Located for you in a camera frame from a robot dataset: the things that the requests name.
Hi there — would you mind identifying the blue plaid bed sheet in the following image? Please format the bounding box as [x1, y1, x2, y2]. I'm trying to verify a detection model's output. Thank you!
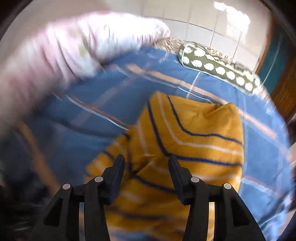
[5, 45, 292, 241]

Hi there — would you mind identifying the green bolster pillow white print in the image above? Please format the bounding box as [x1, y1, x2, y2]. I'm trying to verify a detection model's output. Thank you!
[179, 42, 262, 96]

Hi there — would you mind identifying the teal door frame panel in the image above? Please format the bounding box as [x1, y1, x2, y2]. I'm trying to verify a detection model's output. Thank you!
[255, 30, 286, 93]

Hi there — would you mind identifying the brown wooden door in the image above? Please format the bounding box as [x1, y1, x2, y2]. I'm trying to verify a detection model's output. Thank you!
[269, 23, 296, 121]

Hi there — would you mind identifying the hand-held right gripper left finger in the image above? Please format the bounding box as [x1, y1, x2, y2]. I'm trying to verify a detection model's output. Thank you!
[35, 154, 125, 241]

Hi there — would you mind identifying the white glossy wardrobe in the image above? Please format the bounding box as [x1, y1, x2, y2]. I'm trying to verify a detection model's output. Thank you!
[104, 0, 271, 75]

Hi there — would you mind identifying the yellow striped knit sweater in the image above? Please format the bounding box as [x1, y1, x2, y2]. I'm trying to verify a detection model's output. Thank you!
[84, 91, 245, 241]

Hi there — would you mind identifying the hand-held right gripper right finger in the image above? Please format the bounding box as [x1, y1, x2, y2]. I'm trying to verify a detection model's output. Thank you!
[168, 155, 266, 241]

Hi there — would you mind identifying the pink floral quilt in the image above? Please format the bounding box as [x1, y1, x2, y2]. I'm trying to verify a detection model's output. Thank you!
[0, 10, 171, 139]

